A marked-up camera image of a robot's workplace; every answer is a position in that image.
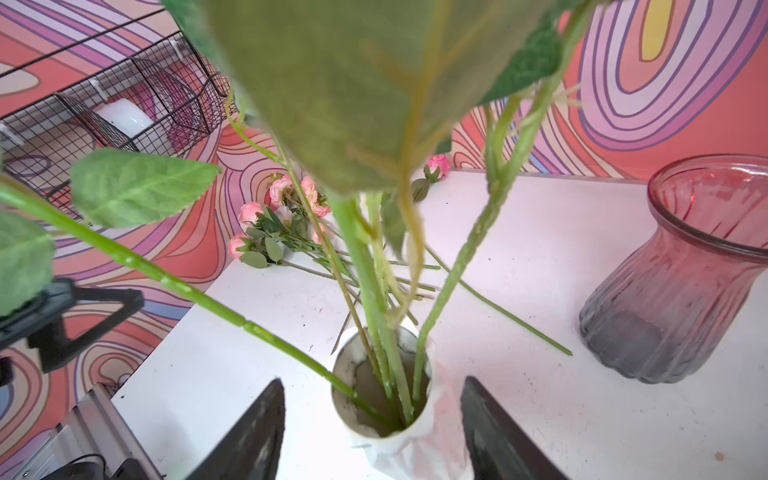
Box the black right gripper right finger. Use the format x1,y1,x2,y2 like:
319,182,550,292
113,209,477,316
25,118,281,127
460,376,566,480

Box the purple glass vase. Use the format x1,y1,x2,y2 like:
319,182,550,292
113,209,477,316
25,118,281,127
579,154,767,384

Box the white artificial rose stem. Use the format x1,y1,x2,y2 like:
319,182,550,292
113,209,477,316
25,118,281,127
1,148,396,427

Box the light blue flower stem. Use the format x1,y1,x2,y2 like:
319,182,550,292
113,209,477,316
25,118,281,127
165,1,599,425

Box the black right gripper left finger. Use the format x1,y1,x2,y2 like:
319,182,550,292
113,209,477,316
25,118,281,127
188,378,286,480

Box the white tape roll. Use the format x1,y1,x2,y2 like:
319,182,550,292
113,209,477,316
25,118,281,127
94,98,154,139

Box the pile of artificial flowers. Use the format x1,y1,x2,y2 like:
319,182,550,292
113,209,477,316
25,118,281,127
228,154,573,356

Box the left black wire basket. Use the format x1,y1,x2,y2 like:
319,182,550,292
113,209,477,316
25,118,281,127
1,1,230,214

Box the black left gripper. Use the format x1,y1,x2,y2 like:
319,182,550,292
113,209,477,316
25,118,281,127
1,278,144,373

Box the white ribbed vase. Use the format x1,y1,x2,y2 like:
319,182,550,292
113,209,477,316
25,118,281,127
331,328,473,479

